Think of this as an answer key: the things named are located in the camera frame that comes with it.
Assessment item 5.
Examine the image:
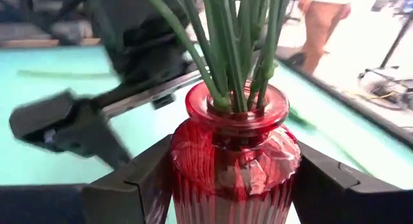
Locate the black stand pole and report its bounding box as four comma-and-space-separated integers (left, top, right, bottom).
357, 14, 413, 88

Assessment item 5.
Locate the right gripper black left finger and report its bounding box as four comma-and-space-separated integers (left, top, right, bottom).
0, 134, 176, 224

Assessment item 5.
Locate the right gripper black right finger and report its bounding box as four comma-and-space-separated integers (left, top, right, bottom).
291, 141, 413, 224

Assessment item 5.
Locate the red artificial tulip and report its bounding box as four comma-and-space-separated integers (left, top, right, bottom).
141, 0, 232, 112

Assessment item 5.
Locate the red glass vase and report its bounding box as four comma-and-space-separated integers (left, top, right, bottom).
170, 80, 303, 224

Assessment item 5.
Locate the blue tulip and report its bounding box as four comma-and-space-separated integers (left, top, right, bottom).
16, 68, 114, 81

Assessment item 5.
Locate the person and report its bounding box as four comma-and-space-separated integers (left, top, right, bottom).
297, 0, 353, 76

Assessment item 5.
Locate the long yellow floor cable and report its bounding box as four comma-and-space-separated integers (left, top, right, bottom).
341, 88, 401, 104

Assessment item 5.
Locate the green table mat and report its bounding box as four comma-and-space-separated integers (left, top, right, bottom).
0, 45, 413, 189

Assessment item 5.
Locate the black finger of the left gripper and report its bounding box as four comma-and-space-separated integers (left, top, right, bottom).
9, 89, 132, 170

